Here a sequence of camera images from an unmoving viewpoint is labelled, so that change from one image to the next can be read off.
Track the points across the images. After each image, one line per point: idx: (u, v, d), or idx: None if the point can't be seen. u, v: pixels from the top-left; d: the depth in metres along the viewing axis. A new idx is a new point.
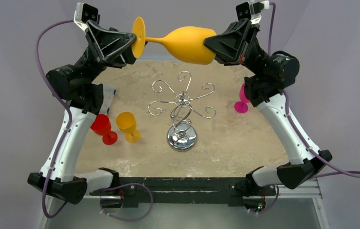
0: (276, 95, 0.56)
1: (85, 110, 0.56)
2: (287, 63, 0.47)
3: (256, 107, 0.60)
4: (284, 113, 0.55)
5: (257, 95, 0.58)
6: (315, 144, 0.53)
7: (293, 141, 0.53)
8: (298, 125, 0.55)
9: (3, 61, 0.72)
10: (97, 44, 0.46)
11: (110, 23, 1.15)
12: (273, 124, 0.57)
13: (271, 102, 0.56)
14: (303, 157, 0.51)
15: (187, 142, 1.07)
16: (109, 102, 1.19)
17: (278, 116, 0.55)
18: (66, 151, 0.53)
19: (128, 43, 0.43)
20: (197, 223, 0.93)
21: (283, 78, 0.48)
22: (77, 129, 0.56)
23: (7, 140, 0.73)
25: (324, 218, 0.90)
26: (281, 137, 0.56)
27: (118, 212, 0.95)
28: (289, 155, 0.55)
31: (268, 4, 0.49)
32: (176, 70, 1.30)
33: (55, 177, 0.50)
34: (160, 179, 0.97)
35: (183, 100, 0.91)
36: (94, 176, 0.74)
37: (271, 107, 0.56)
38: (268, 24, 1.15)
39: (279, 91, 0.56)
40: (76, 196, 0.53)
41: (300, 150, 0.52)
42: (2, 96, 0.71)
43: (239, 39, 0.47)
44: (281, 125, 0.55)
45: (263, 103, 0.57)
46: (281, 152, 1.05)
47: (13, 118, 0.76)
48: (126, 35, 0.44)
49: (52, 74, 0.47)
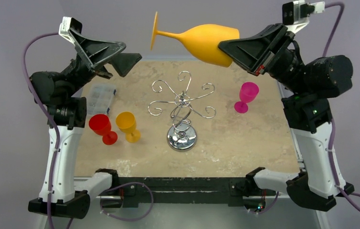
0: (324, 122, 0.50)
1: (70, 125, 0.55)
2: (334, 60, 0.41)
3: (297, 131, 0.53)
4: (326, 148, 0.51)
5: (303, 117, 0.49)
6: (343, 179, 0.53)
7: (324, 177, 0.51)
8: (335, 161, 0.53)
9: (2, 60, 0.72)
10: (83, 51, 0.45)
11: (110, 22, 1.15)
12: (309, 153, 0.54)
13: (319, 132, 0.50)
14: (330, 194, 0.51)
15: (187, 142, 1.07)
16: (109, 102, 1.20)
17: (319, 149, 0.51)
18: (61, 171, 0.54)
19: (117, 52, 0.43)
20: (197, 223, 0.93)
21: (334, 80, 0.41)
22: (66, 147, 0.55)
23: (6, 140, 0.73)
25: (325, 219, 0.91)
26: (313, 168, 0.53)
27: (118, 212, 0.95)
28: (311, 182, 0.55)
31: (319, 7, 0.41)
32: (176, 69, 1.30)
33: (56, 199, 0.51)
34: (160, 179, 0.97)
35: (182, 100, 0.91)
36: (94, 182, 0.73)
37: (315, 140, 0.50)
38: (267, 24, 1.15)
39: (328, 119, 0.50)
40: (82, 210, 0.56)
41: (329, 187, 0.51)
42: (1, 96, 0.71)
43: (265, 47, 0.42)
44: (318, 158, 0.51)
45: (308, 132, 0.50)
46: (281, 152, 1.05)
47: (12, 118, 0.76)
48: (116, 43, 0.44)
49: (36, 77, 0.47)
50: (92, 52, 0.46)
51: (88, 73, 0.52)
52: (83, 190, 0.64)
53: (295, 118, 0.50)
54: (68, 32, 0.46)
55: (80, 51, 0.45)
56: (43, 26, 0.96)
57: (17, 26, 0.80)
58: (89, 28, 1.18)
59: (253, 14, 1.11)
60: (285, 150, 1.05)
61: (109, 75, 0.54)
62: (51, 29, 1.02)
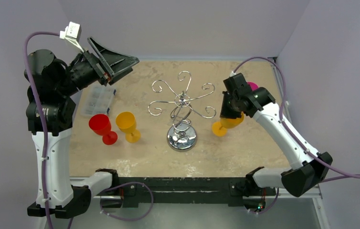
0: (268, 103, 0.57)
1: (56, 131, 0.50)
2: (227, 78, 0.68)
3: (252, 117, 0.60)
4: (280, 119, 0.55)
5: (249, 103, 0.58)
6: (313, 147, 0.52)
7: (290, 145, 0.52)
8: (293, 130, 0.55)
9: None
10: (104, 60, 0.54)
11: (110, 22, 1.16)
12: (269, 130, 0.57)
13: (266, 109, 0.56)
14: (302, 160, 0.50)
15: (187, 142, 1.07)
16: (109, 102, 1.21)
17: (272, 123, 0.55)
18: (54, 180, 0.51)
19: (133, 64, 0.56)
20: (197, 224, 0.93)
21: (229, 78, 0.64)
22: (54, 155, 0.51)
23: (3, 140, 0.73)
25: (325, 218, 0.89)
26: (282, 145, 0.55)
27: (118, 212, 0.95)
28: (290, 161, 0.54)
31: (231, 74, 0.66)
32: (176, 70, 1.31)
33: (55, 205, 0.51)
34: (160, 179, 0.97)
35: (182, 100, 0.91)
36: (94, 181, 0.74)
37: (264, 115, 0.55)
38: (267, 23, 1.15)
39: (272, 100, 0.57)
40: (83, 204, 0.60)
41: (299, 154, 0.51)
42: None
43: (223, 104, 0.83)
44: (277, 132, 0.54)
45: (257, 112, 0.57)
46: (281, 152, 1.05)
47: (9, 118, 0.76)
48: (131, 57, 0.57)
49: (38, 52, 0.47)
50: (109, 62, 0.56)
51: (92, 78, 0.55)
52: (84, 185, 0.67)
53: (244, 107, 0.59)
54: (89, 39, 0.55)
55: (100, 58, 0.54)
56: (42, 26, 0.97)
57: (17, 26, 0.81)
58: (89, 29, 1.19)
59: (252, 15, 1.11)
60: None
61: (105, 83, 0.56)
62: (51, 30, 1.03)
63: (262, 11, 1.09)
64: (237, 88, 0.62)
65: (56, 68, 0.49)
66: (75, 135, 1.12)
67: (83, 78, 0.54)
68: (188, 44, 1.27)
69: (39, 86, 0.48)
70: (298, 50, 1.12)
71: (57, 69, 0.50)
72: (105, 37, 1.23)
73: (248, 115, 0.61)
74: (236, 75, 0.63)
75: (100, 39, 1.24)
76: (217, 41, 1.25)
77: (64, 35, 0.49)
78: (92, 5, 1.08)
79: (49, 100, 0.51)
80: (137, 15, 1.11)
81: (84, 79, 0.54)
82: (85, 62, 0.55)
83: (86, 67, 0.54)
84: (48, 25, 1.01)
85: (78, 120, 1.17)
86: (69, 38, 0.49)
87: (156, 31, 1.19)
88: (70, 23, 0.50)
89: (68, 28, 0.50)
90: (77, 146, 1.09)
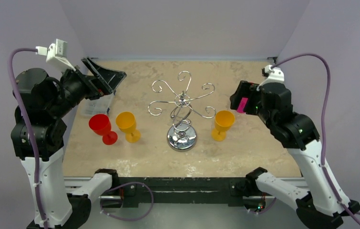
0: (312, 141, 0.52)
1: (46, 156, 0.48)
2: (266, 86, 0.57)
3: (287, 148, 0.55)
4: (321, 163, 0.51)
5: (289, 135, 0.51)
6: (346, 195, 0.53)
7: (326, 195, 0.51)
8: (331, 175, 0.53)
9: None
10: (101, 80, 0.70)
11: (110, 22, 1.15)
12: (304, 170, 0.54)
13: (308, 149, 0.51)
14: (334, 211, 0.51)
15: (187, 142, 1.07)
16: (109, 102, 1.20)
17: (312, 166, 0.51)
18: (51, 203, 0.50)
19: (123, 78, 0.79)
20: (197, 224, 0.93)
21: (269, 91, 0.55)
22: (47, 180, 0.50)
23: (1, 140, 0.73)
25: None
26: (314, 189, 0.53)
27: (118, 212, 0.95)
28: (316, 202, 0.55)
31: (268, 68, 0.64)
32: (176, 70, 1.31)
33: (54, 224, 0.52)
34: (160, 179, 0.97)
35: (183, 100, 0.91)
36: (94, 186, 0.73)
37: (307, 156, 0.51)
38: (267, 23, 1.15)
39: (315, 137, 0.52)
40: (82, 213, 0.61)
41: (332, 203, 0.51)
42: None
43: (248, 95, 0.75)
44: (315, 176, 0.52)
45: (298, 150, 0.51)
46: (281, 152, 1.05)
47: (6, 118, 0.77)
48: (120, 73, 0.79)
49: (32, 71, 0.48)
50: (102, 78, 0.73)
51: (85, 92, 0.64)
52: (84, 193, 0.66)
53: (282, 138, 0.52)
54: (86, 61, 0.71)
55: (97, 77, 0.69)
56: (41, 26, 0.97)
57: (15, 26, 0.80)
58: (89, 29, 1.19)
59: (252, 15, 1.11)
60: (285, 150, 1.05)
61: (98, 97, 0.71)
62: (49, 29, 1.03)
63: (262, 11, 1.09)
64: (279, 109, 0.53)
65: (48, 86, 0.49)
66: (74, 135, 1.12)
67: (77, 94, 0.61)
68: (188, 44, 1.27)
69: (28, 105, 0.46)
70: (298, 50, 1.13)
71: (49, 87, 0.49)
72: (105, 38, 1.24)
73: (282, 144, 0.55)
74: (282, 93, 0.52)
75: (100, 39, 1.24)
76: (217, 41, 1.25)
77: (53, 54, 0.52)
78: (91, 5, 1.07)
79: (37, 121, 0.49)
80: (136, 15, 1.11)
81: (75, 95, 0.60)
82: (75, 80, 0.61)
83: (77, 84, 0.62)
84: (47, 24, 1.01)
85: (78, 120, 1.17)
86: (59, 57, 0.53)
87: (155, 31, 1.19)
88: (56, 39, 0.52)
89: (56, 46, 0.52)
90: (77, 146, 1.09)
